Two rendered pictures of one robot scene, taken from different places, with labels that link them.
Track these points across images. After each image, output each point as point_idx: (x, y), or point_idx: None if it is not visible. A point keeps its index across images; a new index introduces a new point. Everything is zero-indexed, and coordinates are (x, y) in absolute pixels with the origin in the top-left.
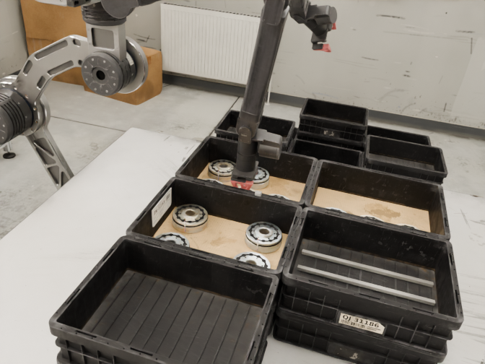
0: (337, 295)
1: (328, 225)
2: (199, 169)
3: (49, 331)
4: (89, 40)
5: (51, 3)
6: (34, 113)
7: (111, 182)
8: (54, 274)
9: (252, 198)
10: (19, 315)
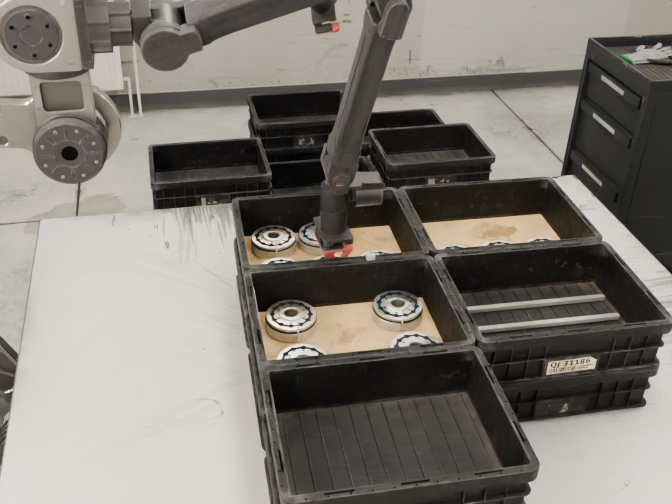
0: (545, 342)
1: (468, 268)
2: None
3: None
4: (37, 103)
5: (54, 70)
6: None
7: (91, 314)
8: (134, 470)
9: (366, 265)
10: None
